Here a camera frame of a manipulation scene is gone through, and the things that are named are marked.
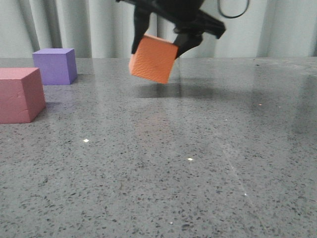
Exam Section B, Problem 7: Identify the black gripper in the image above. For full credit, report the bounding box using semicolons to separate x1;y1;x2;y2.
126;0;226;58

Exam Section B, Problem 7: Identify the orange foam cube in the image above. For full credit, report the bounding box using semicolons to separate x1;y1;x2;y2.
129;34;178;84

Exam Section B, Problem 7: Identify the grey-green curtain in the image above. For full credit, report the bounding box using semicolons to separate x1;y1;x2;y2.
0;0;317;58

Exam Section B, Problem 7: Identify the purple foam cube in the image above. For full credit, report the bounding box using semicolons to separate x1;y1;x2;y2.
32;48;77;85

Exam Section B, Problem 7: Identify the pink foam cube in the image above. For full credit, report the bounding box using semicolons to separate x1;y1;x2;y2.
0;67;46;124

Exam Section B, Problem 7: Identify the black cable loop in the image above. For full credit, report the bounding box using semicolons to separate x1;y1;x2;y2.
217;0;250;19

